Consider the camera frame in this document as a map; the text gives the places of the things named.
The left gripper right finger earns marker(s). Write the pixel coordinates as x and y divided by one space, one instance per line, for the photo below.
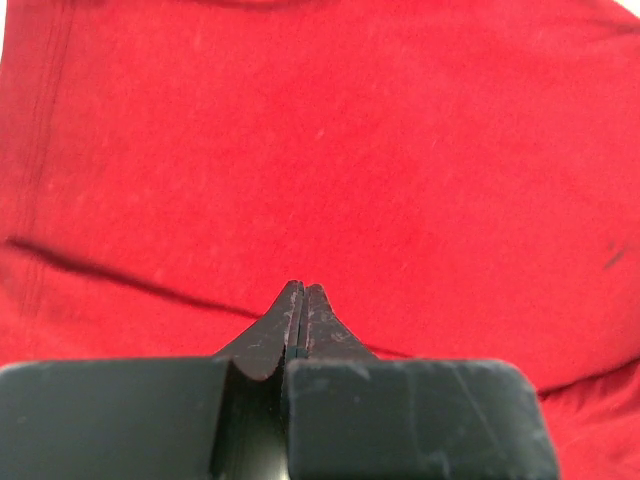
354 416

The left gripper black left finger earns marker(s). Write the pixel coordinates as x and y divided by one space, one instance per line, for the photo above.
203 417

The red t-shirt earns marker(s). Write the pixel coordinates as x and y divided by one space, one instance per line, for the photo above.
462 177

